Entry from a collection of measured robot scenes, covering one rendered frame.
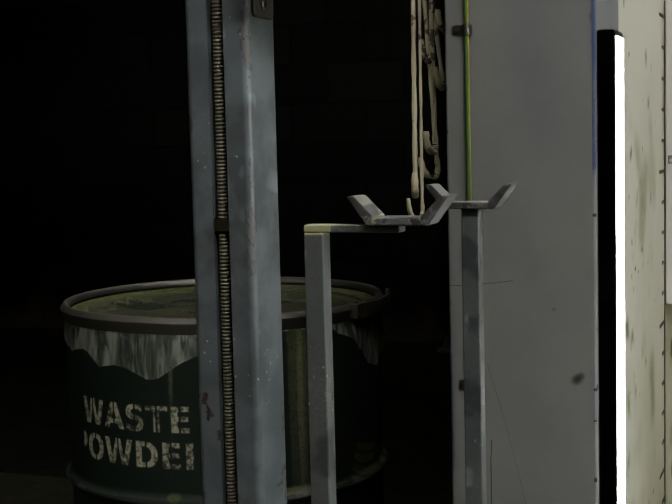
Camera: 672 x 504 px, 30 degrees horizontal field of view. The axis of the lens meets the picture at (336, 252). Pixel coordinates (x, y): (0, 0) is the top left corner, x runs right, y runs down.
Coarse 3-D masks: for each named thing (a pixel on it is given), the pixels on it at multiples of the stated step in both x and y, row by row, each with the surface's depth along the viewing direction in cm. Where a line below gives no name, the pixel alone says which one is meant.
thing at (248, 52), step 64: (192, 0) 107; (192, 64) 107; (256, 64) 107; (192, 128) 108; (256, 128) 107; (192, 192) 108; (256, 192) 107; (256, 256) 107; (256, 320) 108; (256, 384) 108; (256, 448) 108
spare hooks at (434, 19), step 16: (432, 0) 158; (432, 16) 158; (432, 32) 159; (432, 48) 159; (432, 64) 159; (432, 80) 160; (416, 96) 156; (432, 96) 160; (416, 112) 156; (432, 112) 160; (416, 128) 156; (432, 128) 161; (416, 144) 156; (432, 144) 161; (416, 160) 157; (416, 176) 153; (432, 176) 161; (416, 192) 154
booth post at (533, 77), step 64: (448, 0) 150; (512, 0) 147; (576, 0) 144; (448, 64) 150; (512, 64) 148; (576, 64) 145; (448, 128) 151; (512, 128) 148; (576, 128) 146; (448, 192) 152; (512, 192) 149; (576, 192) 146; (512, 256) 150; (576, 256) 147; (512, 320) 150; (576, 320) 148; (512, 384) 151; (576, 384) 148; (512, 448) 152; (576, 448) 149
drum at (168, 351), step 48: (144, 288) 244; (96, 336) 204; (144, 336) 198; (192, 336) 196; (288, 336) 199; (336, 336) 205; (384, 336) 223; (96, 384) 205; (144, 384) 199; (192, 384) 197; (288, 384) 200; (336, 384) 205; (96, 432) 206; (144, 432) 200; (192, 432) 198; (288, 432) 200; (336, 432) 206; (96, 480) 207; (144, 480) 201; (192, 480) 199; (288, 480) 201; (336, 480) 206
